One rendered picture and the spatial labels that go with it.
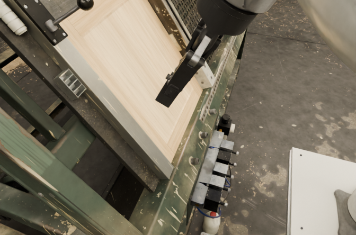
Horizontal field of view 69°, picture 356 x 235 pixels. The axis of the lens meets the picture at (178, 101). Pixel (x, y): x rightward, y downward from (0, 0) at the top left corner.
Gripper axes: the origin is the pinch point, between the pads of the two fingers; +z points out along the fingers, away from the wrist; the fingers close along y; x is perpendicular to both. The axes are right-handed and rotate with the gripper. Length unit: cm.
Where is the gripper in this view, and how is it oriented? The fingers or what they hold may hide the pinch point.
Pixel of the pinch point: (170, 90)
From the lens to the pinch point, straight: 46.4
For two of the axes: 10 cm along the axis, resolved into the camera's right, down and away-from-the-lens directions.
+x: 8.5, 5.2, 0.9
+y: -3.2, 6.5, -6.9
